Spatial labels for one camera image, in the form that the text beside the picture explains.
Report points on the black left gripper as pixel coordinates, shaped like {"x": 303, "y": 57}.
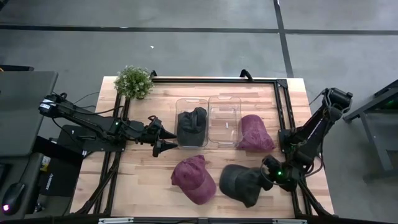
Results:
{"x": 149, "y": 132}

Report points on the silver metal bracket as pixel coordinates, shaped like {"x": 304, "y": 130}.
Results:
{"x": 289, "y": 221}
{"x": 115, "y": 220}

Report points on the green potted plant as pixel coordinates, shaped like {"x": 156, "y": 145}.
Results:
{"x": 133, "y": 82}

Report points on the maroon cap with thread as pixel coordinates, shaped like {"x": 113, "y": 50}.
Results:
{"x": 192, "y": 180}

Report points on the clear plastic bin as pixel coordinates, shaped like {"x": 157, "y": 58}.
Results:
{"x": 224, "y": 115}
{"x": 186, "y": 103}

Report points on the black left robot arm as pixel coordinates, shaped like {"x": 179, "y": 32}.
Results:
{"x": 87, "y": 119}

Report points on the maroon baseball cap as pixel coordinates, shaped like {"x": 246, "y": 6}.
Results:
{"x": 255, "y": 133}

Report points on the black computer mouse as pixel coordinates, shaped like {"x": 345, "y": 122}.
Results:
{"x": 13, "y": 197}

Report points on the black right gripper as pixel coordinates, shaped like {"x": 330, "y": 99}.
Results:
{"x": 284, "y": 177}

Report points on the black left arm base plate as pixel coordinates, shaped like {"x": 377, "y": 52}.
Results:
{"x": 74, "y": 137}

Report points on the dark grey metal table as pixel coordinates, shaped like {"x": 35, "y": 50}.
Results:
{"x": 373, "y": 124}

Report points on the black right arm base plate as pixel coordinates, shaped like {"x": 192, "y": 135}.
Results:
{"x": 283, "y": 140}

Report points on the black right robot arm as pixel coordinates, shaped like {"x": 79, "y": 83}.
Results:
{"x": 314, "y": 130}

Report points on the black curved hook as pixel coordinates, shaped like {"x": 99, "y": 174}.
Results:
{"x": 246, "y": 74}
{"x": 153, "y": 74}

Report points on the black aluminium table frame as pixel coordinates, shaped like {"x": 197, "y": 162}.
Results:
{"x": 202, "y": 80}

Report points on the black box with white logo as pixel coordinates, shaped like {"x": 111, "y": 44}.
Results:
{"x": 60, "y": 177}

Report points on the dark grey baseball cap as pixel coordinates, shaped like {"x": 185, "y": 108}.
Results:
{"x": 239, "y": 185}
{"x": 191, "y": 127}

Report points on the dark grey side desk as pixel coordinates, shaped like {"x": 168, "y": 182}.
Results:
{"x": 25, "y": 115}

